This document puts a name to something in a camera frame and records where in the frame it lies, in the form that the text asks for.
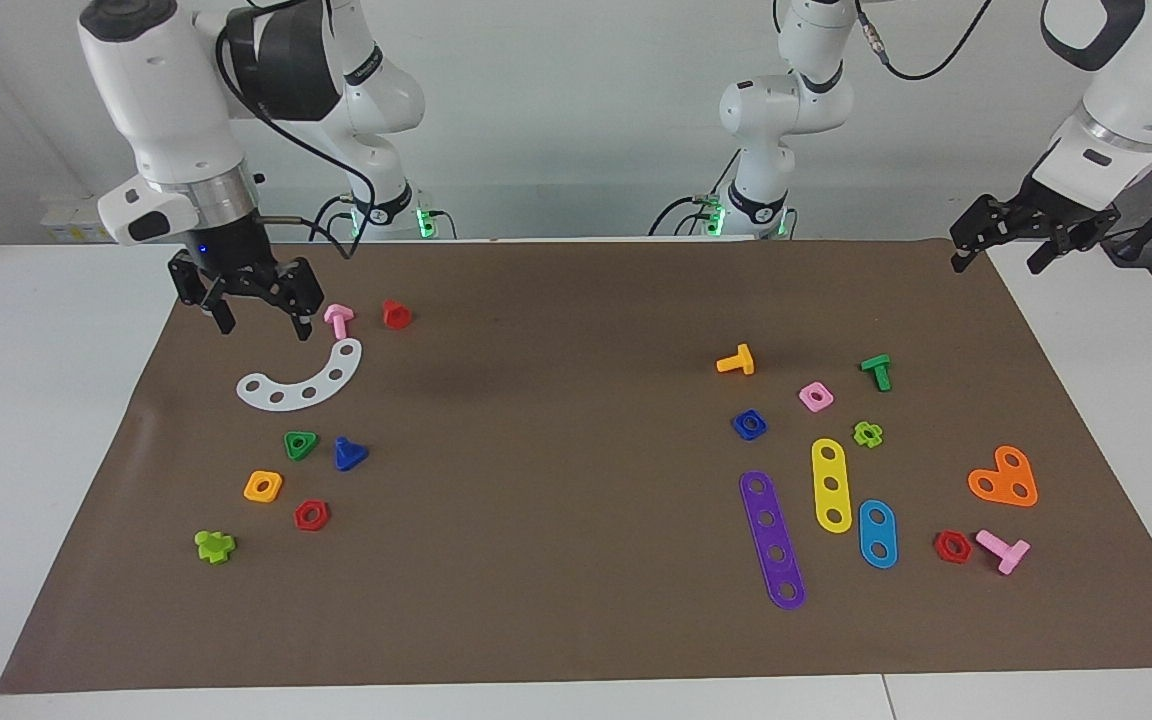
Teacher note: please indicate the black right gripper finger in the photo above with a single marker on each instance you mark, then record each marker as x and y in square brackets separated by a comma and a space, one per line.
[302, 320]
[221, 315]

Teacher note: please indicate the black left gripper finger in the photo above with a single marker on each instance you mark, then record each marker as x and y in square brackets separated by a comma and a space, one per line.
[961, 258]
[1048, 256]

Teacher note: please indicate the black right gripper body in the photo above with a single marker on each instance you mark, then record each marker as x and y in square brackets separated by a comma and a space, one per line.
[236, 270]

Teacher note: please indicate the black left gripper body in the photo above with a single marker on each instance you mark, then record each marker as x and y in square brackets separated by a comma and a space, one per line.
[1036, 215]

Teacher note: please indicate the blue triangle-head plastic screw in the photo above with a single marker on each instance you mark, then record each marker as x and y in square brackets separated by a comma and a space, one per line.
[346, 456]

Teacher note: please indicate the blue square plastic nut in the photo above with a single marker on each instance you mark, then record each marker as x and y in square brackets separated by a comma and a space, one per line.
[739, 431]

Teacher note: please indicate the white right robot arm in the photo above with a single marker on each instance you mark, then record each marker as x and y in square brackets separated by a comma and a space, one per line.
[166, 100]

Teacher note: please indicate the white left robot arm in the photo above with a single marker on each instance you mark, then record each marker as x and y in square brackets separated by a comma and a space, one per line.
[1126, 110]

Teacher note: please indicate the small pink plastic screw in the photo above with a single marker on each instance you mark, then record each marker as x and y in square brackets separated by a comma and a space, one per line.
[338, 318]

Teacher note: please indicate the white curved perforated plate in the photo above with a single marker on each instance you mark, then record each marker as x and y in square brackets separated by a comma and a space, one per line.
[323, 385]

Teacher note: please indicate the red plastic screw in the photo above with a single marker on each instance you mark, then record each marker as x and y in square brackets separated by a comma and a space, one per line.
[396, 314]

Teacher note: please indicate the green triangle plastic nut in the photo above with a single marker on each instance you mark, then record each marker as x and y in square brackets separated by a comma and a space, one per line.
[310, 439]

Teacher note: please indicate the dark green plastic screw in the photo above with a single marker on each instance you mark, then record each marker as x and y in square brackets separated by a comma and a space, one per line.
[879, 372]

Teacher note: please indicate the orange square plastic nut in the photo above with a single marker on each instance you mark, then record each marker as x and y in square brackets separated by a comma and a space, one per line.
[252, 490]

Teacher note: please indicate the white cardboard box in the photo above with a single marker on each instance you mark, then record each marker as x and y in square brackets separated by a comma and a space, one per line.
[66, 220]

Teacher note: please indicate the pink square plastic nut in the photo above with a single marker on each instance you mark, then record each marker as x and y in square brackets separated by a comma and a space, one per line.
[826, 402]

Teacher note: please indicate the red hexagon plastic nut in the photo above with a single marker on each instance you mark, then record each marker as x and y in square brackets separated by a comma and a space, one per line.
[965, 550]
[323, 520]

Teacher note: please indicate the lime flower plastic nut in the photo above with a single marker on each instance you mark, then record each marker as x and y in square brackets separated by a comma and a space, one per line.
[860, 436]

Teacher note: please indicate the orange heart-shaped plate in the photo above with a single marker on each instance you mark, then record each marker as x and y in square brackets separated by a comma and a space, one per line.
[1004, 480]

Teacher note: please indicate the lime green plastic screw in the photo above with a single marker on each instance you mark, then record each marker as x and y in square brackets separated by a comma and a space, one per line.
[213, 548]

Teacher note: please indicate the orange plastic screw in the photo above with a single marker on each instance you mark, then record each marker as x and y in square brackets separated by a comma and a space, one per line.
[739, 362]

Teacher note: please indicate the yellow three-hole plate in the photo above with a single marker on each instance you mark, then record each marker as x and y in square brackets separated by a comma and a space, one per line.
[831, 468]

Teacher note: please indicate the blue two-hole plate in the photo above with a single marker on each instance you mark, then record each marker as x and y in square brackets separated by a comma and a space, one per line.
[878, 533]

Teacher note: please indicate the large pink plastic screw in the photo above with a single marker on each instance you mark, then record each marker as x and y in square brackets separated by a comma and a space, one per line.
[1008, 553]

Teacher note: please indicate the purple four-hole plate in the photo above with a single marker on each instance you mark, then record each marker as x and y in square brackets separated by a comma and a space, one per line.
[773, 537]

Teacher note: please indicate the brown table mat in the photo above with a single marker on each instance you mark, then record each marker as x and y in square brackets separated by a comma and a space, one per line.
[576, 560]

